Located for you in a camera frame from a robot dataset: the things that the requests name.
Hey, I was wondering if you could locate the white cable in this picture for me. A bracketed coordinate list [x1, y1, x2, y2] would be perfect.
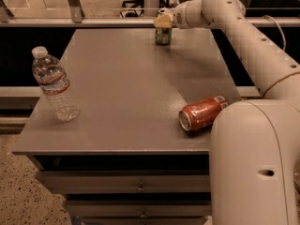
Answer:
[262, 14, 287, 53]

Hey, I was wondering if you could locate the clear plastic water bottle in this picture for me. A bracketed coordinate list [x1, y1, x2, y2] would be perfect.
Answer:
[32, 46, 80, 122]

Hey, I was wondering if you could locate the green soda can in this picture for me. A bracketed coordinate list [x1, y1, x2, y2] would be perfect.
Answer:
[156, 8, 173, 45]

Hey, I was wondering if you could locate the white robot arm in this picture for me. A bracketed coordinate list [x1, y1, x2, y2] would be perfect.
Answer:
[154, 0, 300, 225]

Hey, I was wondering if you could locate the metal guard rail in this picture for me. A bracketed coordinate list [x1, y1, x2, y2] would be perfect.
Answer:
[0, 0, 300, 27]

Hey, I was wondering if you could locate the grey drawer cabinet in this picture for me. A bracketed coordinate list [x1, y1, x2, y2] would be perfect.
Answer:
[14, 29, 239, 225]

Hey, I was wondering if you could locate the red coke can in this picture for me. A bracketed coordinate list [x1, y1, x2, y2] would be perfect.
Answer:
[179, 95, 229, 131]

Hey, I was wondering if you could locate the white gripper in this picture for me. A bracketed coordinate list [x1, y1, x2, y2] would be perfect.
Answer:
[154, 0, 210, 29]

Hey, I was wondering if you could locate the black office chair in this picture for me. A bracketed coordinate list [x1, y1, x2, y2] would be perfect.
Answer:
[121, 0, 170, 17]

